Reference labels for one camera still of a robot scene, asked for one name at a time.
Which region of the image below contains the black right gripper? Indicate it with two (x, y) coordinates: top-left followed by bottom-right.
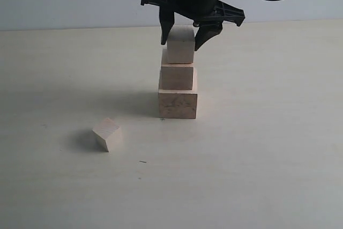
(140, 0), (245, 51)

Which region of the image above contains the second largest wooden cube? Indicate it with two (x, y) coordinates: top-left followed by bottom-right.
(160, 48), (195, 90)

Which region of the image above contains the smallest wooden cube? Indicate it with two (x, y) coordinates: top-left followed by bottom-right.
(92, 118), (122, 152)

